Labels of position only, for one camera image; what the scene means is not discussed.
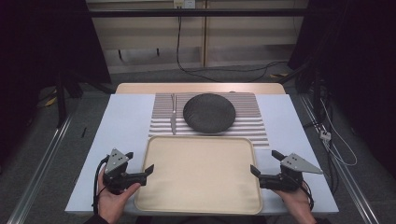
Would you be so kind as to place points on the black curtain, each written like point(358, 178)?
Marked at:
point(40, 40)
point(364, 46)

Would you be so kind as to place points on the small black stick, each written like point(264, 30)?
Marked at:
point(83, 132)

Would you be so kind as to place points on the white wall socket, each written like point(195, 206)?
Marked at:
point(184, 3)

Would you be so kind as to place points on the black metal stand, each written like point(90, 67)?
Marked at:
point(61, 99)

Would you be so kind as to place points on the yellow floor tape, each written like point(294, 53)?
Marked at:
point(51, 100)
point(279, 75)

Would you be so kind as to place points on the light wooden cabinet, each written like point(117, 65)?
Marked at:
point(243, 40)

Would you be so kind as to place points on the aluminium floor rail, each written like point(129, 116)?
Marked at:
point(348, 180)
point(40, 171)

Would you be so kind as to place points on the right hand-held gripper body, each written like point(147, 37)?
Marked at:
point(291, 174)

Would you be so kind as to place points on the person's left hand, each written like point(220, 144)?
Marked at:
point(113, 203)

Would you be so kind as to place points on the dark round plate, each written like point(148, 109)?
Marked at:
point(209, 113)

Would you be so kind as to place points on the white power adapter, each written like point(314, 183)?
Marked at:
point(325, 135)

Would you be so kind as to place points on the wooden table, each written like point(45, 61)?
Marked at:
point(199, 88)

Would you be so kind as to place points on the beige tray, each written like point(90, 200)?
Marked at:
point(199, 177)

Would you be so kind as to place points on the striped placemat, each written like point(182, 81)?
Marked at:
point(249, 124)

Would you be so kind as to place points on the black horizontal bar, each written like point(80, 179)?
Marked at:
point(199, 12)

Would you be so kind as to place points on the person's right hand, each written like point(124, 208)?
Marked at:
point(299, 205)

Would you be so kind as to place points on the silver fork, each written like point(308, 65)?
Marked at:
point(173, 121)

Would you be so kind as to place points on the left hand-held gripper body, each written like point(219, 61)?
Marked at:
point(116, 168)

